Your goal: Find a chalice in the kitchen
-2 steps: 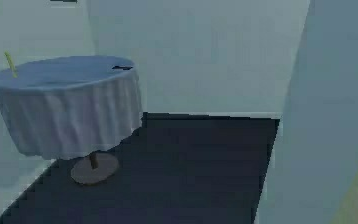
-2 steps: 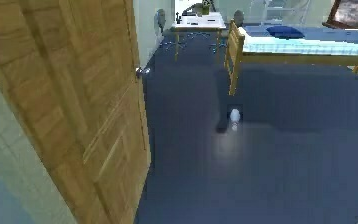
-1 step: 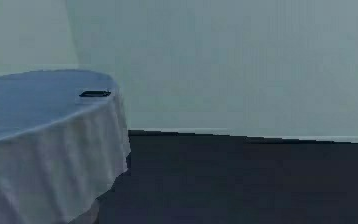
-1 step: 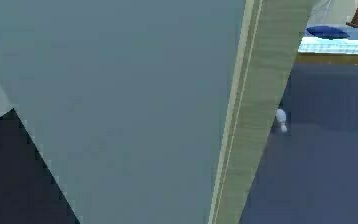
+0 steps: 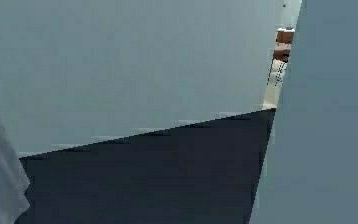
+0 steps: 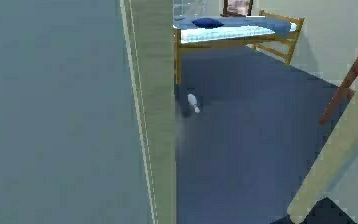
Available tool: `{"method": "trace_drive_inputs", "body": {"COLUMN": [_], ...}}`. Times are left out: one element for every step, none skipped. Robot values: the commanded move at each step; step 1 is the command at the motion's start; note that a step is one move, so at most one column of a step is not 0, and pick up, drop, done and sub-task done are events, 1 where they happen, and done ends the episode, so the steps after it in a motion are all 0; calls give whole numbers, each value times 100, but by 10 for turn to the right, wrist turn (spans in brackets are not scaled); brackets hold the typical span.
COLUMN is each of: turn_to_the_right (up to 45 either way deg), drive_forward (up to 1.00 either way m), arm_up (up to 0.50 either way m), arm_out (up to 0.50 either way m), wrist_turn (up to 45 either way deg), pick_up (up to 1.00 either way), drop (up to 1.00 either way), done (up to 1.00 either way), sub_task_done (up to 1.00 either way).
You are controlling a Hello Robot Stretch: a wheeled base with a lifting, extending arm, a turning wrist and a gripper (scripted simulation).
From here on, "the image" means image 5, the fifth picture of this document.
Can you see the grey cloth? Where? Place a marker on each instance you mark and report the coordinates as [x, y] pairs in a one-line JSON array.
[[2, 180]]

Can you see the brown cupboard with white top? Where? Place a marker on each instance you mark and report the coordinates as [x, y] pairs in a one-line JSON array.
[[283, 43]]

